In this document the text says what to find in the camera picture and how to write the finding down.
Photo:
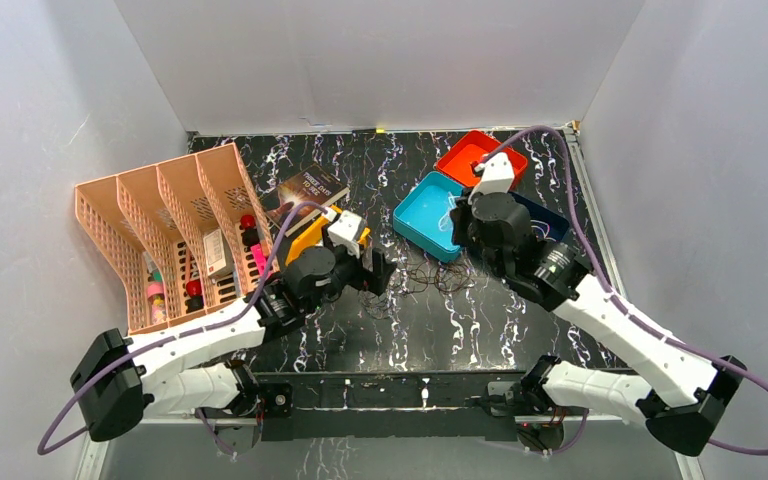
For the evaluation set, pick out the peach plastic file organizer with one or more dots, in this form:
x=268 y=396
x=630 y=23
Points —
x=148 y=223

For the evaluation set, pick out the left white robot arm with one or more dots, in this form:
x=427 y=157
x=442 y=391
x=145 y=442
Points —
x=122 y=380

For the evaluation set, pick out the orange square tray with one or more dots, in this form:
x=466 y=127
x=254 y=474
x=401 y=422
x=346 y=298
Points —
x=457 y=164

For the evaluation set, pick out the dark paperback book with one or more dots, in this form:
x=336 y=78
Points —
x=313 y=184

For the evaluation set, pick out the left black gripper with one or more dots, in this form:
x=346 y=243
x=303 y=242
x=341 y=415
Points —
x=371 y=270

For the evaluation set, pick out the teal square tray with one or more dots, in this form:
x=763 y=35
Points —
x=423 y=217

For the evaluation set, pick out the red black stamp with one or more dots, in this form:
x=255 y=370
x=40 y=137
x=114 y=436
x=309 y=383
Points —
x=250 y=233

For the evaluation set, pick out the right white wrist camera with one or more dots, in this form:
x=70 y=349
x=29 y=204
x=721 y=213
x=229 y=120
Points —
x=496 y=175

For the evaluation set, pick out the pink tape roll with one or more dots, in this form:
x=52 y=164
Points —
x=154 y=289

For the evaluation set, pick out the navy square tray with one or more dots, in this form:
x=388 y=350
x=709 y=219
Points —
x=547 y=224

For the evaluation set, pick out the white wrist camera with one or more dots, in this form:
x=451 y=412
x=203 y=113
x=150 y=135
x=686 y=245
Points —
x=345 y=229
x=496 y=175

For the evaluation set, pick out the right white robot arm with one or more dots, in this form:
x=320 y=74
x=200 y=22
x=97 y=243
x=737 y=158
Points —
x=677 y=396

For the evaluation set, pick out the white box in organizer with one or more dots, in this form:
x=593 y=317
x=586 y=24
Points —
x=218 y=255

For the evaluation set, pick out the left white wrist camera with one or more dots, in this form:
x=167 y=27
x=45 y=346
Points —
x=345 y=229

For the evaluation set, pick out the yellow plastic bin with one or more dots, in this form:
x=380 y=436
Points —
x=312 y=236

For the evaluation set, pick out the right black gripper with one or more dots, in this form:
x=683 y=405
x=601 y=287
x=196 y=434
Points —
x=461 y=214

